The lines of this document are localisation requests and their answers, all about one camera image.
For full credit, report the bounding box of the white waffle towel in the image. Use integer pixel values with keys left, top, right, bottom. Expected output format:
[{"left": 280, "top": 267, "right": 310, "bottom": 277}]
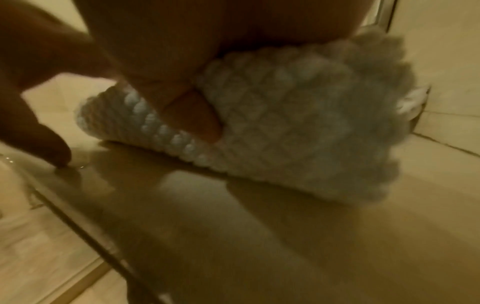
[
  {"left": 395, "top": 84, "right": 432, "bottom": 121},
  {"left": 72, "top": 28, "right": 421, "bottom": 206}
]

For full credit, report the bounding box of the person's right hand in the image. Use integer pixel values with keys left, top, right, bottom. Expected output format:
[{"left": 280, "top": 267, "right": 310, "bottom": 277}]
[{"left": 70, "top": 0, "right": 371, "bottom": 143}]

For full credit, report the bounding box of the person's left hand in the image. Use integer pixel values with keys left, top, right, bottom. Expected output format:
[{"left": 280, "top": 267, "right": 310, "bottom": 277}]
[{"left": 0, "top": 0, "right": 114, "bottom": 167}]

